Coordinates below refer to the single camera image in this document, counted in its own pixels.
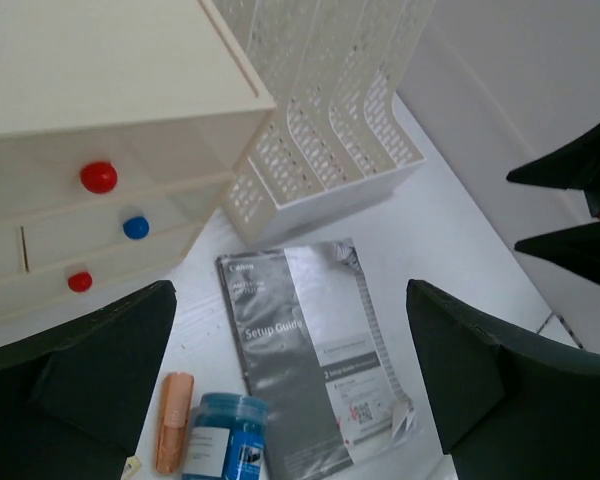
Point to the grey setup guide booklet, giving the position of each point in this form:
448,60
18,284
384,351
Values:
310,347

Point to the red top drawer knob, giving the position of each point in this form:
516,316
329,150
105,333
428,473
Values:
99,177

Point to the red bottom drawer knob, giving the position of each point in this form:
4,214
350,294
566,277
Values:
80,282

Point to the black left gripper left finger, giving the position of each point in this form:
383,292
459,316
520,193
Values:
74,398

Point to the white perforated file organizer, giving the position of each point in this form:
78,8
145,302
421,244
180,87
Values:
334,144

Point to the small beige eraser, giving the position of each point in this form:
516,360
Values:
131,467

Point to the cream wooden drawer cabinet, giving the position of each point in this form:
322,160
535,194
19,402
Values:
163,91

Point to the red drawer knob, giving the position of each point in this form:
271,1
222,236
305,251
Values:
99,177
80,282

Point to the blue middle drawer knob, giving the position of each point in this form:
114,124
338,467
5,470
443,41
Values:
136,228

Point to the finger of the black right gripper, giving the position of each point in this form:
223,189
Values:
573,166
575,249

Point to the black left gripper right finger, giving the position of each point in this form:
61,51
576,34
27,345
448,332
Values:
507,403

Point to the blue plastic jar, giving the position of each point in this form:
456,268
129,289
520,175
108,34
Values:
227,438

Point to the orange highlighter pen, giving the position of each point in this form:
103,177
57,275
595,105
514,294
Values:
174,411

